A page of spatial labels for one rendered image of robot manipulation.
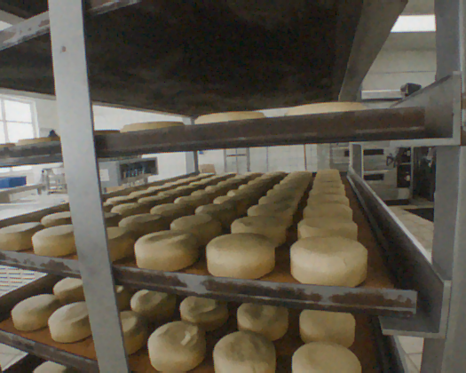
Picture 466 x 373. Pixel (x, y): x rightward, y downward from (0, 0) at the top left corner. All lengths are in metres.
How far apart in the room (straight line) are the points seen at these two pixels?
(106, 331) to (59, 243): 0.10
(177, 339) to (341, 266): 0.16
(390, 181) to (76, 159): 5.50
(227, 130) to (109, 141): 0.08
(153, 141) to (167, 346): 0.17
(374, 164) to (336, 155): 0.69
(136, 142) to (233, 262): 0.10
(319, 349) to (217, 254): 0.11
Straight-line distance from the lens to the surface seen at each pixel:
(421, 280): 0.19
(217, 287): 0.18
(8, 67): 0.33
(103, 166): 1.94
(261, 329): 0.28
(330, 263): 0.18
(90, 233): 0.22
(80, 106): 0.21
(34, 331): 0.38
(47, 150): 0.24
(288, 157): 6.08
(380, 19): 0.25
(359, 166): 0.75
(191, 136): 0.16
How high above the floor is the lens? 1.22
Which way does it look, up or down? 8 degrees down
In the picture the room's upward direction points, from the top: 4 degrees counter-clockwise
